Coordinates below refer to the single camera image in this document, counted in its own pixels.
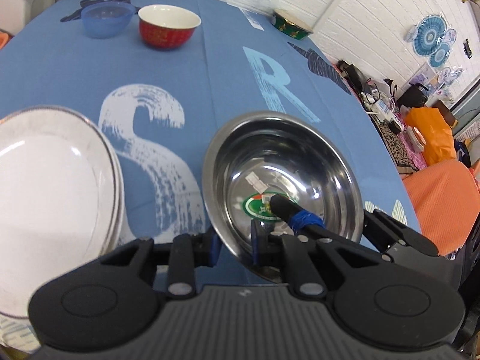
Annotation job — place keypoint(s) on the blue round wall decoration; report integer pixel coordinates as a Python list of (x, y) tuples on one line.
[(433, 39)]

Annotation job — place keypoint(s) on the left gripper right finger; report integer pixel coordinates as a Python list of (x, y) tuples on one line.
[(290, 256)]

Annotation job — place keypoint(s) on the green gold patterned bowl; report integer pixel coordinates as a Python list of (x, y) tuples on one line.
[(290, 25)]

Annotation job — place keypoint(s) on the stainless steel bowl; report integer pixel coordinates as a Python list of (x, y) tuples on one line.
[(260, 154)]

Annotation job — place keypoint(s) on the red ceramic bowl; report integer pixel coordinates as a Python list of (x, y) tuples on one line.
[(166, 26)]

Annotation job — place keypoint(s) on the blue translucent plastic bowl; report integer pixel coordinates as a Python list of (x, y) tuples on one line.
[(106, 19)]

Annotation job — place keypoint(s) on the orange plastic basin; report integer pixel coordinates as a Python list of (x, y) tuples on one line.
[(4, 39)]

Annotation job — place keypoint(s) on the blue printed tablecloth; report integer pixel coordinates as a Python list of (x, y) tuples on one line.
[(161, 108)]

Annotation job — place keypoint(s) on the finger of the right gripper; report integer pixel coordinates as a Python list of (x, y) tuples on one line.
[(299, 220), (383, 231)]

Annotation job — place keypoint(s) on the large oval white plate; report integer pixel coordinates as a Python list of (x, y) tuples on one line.
[(62, 199)]

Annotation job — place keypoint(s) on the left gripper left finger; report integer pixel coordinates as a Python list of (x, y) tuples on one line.
[(186, 254)]

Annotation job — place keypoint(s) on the orange cloth cushion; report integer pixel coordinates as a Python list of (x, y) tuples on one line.
[(445, 198)]

